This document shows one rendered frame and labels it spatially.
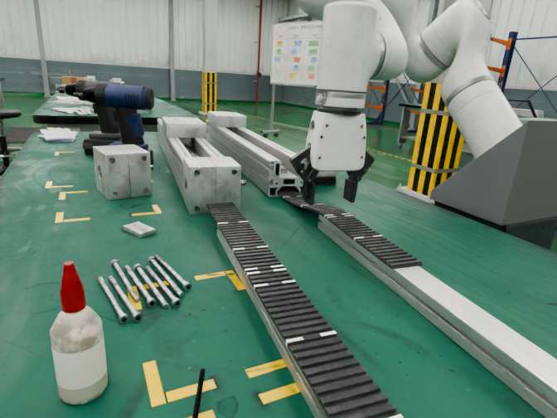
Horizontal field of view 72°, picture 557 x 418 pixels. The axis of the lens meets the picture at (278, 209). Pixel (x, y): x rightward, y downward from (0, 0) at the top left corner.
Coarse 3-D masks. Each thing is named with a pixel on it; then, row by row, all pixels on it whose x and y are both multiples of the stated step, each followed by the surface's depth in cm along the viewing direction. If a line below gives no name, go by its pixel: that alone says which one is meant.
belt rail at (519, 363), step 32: (320, 224) 70; (352, 256) 60; (416, 288) 47; (448, 288) 47; (448, 320) 42; (480, 320) 40; (480, 352) 38; (512, 352) 36; (544, 352) 36; (512, 384) 35; (544, 384) 32
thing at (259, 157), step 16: (208, 128) 152; (224, 128) 134; (240, 128) 137; (224, 144) 127; (240, 144) 108; (256, 144) 118; (272, 144) 106; (240, 160) 109; (256, 160) 98; (272, 160) 86; (288, 160) 94; (304, 160) 88; (256, 176) 95; (272, 176) 87; (288, 176) 90; (272, 192) 90
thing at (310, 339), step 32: (224, 224) 61; (256, 256) 50; (256, 288) 43; (288, 288) 44; (288, 320) 38; (320, 320) 38; (320, 352) 33; (320, 384) 30; (352, 384) 30; (352, 416) 27; (384, 416) 28
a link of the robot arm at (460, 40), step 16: (464, 0) 94; (448, 16) 95; (464, 16) 92; (480, 16) 92; (432, 32) 98; (448, 32) 95; (464, 32) 92; (480, 32) 93; (432, 48) 99; (448, 48) 97; (464, 48) 92; (480, 48) 94; (448, 64) 101; (464, 64) 93; (480, 64) 93; (448, 80) 95; (464, 80) 92; (480, 80) 91; (448, 96) 95
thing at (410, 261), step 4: (388, 260) 52; (392, 260) 52; (396, 260) 52; (400, 260) 52; (404, 260) 53; (408, 260) 53; (412, 260) 52; (416, 260) 52; (420, 260) 53; (388, 264) 51; (392, 264) 51; (396, 264) 51; (400, 264) 51; (404, 264) 51; (408, 264) 52; (412, 264) 52; (416, 264) 52; (420, 264) 52; (392, 268) 51; (396, 268) 51
